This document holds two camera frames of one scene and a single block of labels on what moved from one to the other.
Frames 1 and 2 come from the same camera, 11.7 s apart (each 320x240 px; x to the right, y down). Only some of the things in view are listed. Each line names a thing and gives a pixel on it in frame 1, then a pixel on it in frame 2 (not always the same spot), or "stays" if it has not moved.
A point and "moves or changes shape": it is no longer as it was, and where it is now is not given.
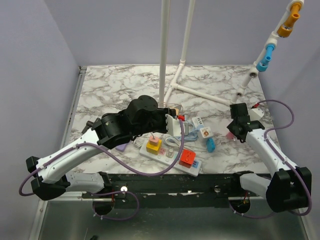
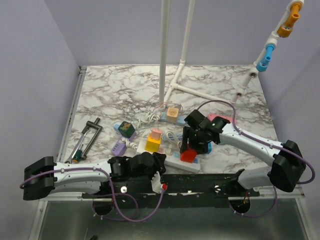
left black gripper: [162, 113] to [158, 165]
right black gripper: [230, 127] to [186, 130]
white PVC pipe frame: [164, 99] stays
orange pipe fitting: [286, 29] stays
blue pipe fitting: [262, 65] stays
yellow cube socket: [153, 150] stays
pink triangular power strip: [229, 136] moves or changes shape
